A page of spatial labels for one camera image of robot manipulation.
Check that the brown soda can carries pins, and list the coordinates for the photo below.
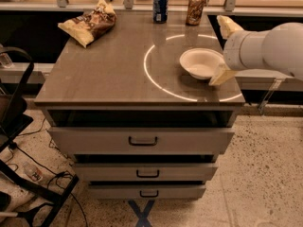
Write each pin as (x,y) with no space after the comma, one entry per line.
(194,12)

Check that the middle grey drawer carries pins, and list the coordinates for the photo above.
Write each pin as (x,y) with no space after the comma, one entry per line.
(146,172)

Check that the brown chip bag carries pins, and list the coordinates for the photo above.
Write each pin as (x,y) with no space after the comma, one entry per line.
(89,27)

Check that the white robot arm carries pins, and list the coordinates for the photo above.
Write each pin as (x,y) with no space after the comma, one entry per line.
(278,49)

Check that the bottom grey drawer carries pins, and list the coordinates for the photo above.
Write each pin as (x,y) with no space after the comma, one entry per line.
(153,192)

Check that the white paper bowl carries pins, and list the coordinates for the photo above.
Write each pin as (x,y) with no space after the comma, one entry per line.
(201,63)

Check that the blue tape cross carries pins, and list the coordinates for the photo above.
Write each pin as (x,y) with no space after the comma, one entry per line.
(142,214)

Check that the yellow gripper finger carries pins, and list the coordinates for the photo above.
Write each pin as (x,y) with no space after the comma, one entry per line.
(228,27)
(221,74)

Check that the clear plastic bottle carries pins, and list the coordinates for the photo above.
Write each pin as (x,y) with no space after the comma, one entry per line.
(33,172)

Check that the blue soda can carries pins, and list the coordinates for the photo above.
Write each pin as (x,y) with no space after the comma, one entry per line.
(160,11)

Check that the grey drawer cabinet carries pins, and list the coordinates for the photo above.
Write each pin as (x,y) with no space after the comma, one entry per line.
(131,78)

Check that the top grey drawer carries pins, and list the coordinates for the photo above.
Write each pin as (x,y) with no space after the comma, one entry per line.
(142,141)

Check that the grey drawer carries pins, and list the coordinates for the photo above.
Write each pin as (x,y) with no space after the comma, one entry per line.
(142,141)
(153,192)
(146,172)

